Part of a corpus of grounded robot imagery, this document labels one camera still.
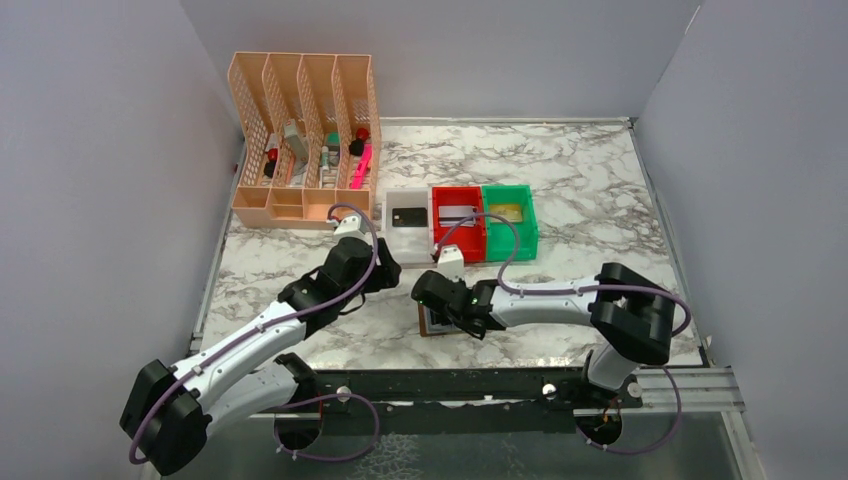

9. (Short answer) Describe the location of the grey stapler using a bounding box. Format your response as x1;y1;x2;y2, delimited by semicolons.
283;119;309;161

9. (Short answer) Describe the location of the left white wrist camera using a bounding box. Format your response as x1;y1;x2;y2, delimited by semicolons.
333;214;369;241

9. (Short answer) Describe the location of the pink highlighter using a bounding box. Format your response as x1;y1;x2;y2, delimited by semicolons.
350;144;373;189

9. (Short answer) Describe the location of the brown leather card holder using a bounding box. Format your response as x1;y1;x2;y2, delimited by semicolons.
418;304;461;337

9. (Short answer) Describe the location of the red black marker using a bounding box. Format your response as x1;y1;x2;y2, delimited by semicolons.
263;148;279;179

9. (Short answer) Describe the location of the gold credit card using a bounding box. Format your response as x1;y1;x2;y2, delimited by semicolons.
489;203;524;224

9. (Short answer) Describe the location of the white plastic bin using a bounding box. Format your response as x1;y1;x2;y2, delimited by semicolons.
382;187;434;267

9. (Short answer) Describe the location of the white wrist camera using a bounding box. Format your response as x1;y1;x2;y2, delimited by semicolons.
436;245;465;278
333;214;369;241

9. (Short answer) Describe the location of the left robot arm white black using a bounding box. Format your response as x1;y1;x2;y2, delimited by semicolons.
119;237;401;475

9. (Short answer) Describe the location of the black mounting rail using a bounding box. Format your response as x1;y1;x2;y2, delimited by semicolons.
266;367;643;442

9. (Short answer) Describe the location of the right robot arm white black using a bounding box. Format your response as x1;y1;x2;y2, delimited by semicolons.
411;262;676;391

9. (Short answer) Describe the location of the peach plastic desk organizer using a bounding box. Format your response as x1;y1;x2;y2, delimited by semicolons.
227;51;382;229

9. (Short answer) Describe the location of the green plastic bin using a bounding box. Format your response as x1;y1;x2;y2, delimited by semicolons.
482;185;539;263

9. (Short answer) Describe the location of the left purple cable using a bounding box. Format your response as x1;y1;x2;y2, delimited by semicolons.
127;203;380;465

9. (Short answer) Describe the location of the black credit card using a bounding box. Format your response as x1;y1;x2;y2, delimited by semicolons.
391;207;429;228

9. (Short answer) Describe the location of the red plastic bin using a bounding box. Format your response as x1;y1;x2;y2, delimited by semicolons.
431;186;487;263

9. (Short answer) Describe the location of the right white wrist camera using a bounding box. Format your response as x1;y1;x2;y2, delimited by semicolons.
436;245;465;278

